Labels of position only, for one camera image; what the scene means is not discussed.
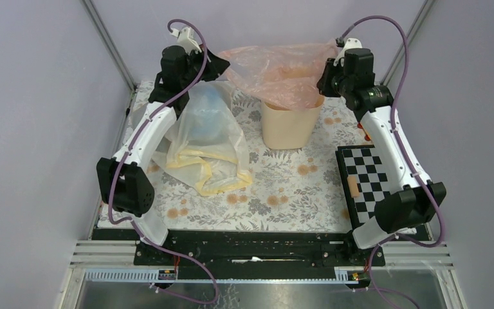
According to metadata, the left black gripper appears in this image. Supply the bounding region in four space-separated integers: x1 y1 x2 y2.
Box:
181 43 231 89

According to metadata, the pink plastic trash bag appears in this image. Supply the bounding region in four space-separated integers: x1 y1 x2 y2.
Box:
218 42 338 111

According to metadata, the clear white trash bag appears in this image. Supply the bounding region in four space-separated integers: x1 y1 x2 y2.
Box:
143 81 253 196

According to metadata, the beige plastic trash bin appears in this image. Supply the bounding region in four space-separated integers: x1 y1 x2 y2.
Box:
261 96 324 150

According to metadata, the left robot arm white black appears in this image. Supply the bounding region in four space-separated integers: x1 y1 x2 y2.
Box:
96 45 230 265

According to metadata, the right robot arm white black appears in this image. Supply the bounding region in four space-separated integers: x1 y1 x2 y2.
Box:
317 47 446 265

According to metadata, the yellow red toy car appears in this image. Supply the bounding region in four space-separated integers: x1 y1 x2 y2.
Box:
357 122 371 142

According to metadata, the black white checkerboard plate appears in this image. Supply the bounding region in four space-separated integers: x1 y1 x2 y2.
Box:
335 145 390 229

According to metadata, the floral patterned table mat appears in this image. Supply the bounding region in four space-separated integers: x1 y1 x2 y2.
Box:
98 80 418 234

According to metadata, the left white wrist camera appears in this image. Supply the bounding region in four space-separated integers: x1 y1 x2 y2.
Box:
170 26 202 55

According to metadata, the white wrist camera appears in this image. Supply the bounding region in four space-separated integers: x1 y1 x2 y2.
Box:
333 37 363 66
170 26 202 55

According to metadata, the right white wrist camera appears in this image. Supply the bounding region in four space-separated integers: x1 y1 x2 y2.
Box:
333 37 363 66

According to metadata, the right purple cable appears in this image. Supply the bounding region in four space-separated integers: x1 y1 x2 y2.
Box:
336 15 447 309

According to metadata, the purple cable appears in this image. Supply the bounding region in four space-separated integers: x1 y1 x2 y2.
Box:
336 15 447 309
107 19 221 305

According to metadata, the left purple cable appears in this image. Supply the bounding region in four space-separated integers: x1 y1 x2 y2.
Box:
107 19 221 305

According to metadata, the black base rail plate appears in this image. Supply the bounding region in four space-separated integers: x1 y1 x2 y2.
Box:
92 229 371 280

